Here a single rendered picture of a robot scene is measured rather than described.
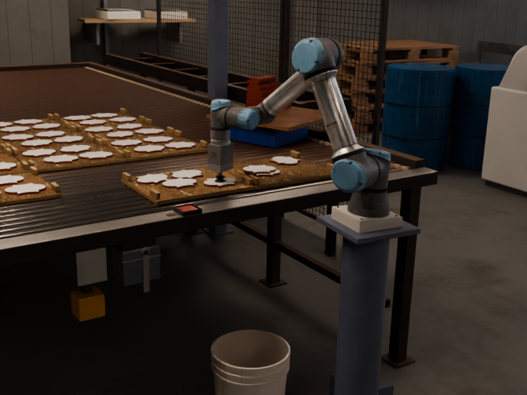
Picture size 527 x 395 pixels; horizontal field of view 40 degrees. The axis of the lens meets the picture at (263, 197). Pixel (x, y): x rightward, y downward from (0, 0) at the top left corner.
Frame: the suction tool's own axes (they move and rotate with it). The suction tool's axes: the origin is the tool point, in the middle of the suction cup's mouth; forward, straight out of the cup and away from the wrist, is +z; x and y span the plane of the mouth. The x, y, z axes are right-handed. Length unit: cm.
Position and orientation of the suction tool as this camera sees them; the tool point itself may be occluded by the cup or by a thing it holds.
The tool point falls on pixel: (219, 181)
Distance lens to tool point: 280.5
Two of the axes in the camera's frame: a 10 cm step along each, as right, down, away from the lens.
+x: 8.4, 1.8, -5.2
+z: -0.2, 9.6, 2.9
